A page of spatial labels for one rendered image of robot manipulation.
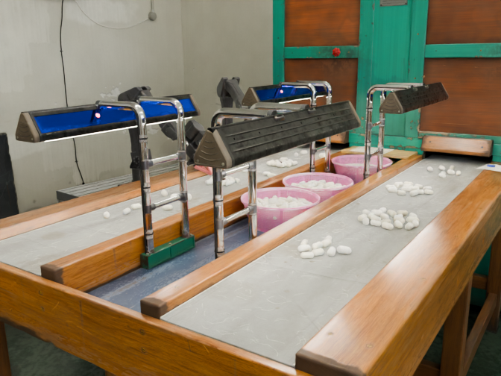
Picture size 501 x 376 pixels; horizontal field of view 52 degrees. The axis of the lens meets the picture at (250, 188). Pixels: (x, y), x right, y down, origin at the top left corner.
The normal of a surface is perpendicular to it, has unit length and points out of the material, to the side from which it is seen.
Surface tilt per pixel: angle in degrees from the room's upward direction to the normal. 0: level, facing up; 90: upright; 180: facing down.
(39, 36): 90
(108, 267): 90
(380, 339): 0
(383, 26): 90
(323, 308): 0
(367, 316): 0
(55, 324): 90
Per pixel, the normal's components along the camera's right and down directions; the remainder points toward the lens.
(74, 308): -0.55, 0.22
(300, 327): -0.01, -0.97
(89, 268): 0.83, 0.13
